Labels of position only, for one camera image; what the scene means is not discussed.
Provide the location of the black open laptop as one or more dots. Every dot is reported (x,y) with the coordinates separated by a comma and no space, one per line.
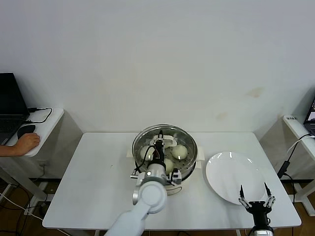
(9,98)

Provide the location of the bare person hand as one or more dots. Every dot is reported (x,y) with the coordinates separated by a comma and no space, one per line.
(28,143)

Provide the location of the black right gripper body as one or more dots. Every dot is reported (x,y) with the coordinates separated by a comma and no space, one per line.
(259,209)

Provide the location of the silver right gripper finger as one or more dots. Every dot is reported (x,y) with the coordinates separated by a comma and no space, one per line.
(270,199)
(243,200)

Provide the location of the black power adapter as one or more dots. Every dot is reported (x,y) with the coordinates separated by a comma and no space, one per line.
(283,169)

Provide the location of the white labelled box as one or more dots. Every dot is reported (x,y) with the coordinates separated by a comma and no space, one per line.
(292,118)

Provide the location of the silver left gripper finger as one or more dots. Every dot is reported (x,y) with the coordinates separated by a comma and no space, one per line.
(159,136)
(162,137)

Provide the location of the stainless steel steamer pot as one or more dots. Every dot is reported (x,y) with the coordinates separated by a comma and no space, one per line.
(192,164)

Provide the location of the white round plate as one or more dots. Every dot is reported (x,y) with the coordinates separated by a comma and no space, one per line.
(229,172)

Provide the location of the white steamed baozi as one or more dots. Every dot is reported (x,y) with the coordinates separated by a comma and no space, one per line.
(179,152)
(143,153)
(169,166)

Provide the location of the bare person forearm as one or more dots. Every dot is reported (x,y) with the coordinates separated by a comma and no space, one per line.
(8,150)

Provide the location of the round glass pot lid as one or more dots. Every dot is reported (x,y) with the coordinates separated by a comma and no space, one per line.
(171,140)

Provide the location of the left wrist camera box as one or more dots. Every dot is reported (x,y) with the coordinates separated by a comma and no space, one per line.
(176,177)

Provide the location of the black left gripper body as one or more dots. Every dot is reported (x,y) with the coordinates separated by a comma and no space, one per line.
(159,153)

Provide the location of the black computer mouse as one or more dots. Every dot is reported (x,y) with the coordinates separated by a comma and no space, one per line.
(25,128)

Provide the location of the dark laptop with lit screen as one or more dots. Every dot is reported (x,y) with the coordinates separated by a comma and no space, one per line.
(310,115)

